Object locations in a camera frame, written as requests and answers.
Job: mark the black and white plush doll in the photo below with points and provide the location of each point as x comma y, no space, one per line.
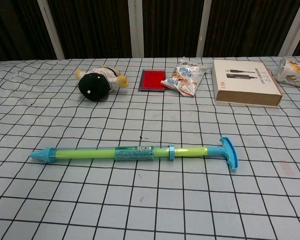
93,86

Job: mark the light blue checked tablecloth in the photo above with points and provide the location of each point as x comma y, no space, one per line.
150,200

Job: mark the blue green water pump toy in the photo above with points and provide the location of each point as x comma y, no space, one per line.
135,153

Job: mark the white snack bag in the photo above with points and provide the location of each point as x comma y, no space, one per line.
186,77

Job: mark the white partition frame post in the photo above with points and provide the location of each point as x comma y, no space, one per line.
206,27
295,27
51,30
135,30

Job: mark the red ink pad case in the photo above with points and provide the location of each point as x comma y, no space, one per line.
151,80

